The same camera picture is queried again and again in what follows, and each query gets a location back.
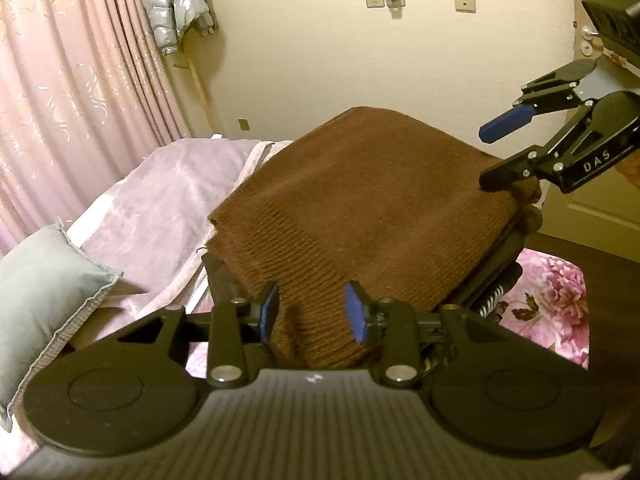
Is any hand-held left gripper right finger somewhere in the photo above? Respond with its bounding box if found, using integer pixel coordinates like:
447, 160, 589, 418
343, 281, 523, 388

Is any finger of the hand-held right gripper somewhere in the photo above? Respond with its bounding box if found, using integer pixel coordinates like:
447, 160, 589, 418
478, 58, 599, 146
478, 97, 601, 195

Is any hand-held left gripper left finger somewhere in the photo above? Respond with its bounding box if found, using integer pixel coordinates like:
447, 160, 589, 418
100, 281, 281, 389

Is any brown knitted sweater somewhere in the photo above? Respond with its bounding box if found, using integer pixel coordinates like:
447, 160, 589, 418
207, 106, 544, 372

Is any cream door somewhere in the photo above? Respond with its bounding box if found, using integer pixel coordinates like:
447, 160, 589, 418
540, 7, 640, 257

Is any pink floral blanket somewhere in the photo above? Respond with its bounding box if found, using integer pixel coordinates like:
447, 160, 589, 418
492, 249, 592, 370

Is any lilac plush blanket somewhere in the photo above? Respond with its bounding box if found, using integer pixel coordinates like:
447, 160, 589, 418
10, 136, 295, 461

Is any grey pillow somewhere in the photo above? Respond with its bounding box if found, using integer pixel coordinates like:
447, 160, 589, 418
0, 219, 124, 432

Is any wooden coat rack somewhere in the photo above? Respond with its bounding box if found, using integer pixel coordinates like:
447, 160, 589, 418
173, 35, 218, 132

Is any pink embroidered curtain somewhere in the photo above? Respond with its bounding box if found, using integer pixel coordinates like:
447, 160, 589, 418
0, 0, 195, 257

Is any silver puffer jacket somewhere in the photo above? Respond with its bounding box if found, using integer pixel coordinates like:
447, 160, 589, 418
139, 0, 219, 56

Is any black frame with spring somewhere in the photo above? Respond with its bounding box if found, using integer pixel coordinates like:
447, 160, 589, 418
435, 205, 545, 318

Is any silver door handle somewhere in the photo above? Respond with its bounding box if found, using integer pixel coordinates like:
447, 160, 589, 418
579, 24, 602, 57

